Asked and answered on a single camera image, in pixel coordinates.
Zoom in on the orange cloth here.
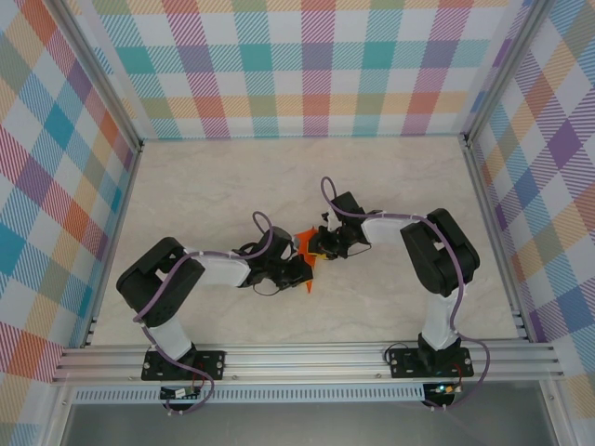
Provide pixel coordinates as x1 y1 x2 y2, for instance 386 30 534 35
296 226 323 295

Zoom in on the grey metal sheet panel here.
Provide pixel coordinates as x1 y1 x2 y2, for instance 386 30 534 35
59 401 559 446

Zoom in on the black circuit board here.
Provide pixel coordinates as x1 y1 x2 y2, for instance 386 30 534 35
159 386 202 401

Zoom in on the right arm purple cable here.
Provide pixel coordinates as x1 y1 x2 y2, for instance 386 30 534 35
320 176 490 413

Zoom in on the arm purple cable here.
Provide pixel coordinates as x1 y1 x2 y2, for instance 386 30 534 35
320 176 490 413
133 211 275 416

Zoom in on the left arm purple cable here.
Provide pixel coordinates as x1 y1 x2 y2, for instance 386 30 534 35
133 211 275 416

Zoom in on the aluminium front rail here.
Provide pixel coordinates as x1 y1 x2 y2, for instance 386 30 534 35
50 341 566 385

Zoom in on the slotted grey cable duct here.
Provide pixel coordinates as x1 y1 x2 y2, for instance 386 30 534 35
73 387 427 404

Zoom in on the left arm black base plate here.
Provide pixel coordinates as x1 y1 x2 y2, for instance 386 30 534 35
141 348 228 383

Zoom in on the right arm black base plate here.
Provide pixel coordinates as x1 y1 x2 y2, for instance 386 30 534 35
388 348 475 380

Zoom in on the aluminium side rail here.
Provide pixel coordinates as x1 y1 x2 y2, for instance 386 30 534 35
458 137 532 344
79 141 144 348

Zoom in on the aluminium corner post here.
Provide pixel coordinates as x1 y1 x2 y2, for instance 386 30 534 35
48 0 144 151
463 0 557 145

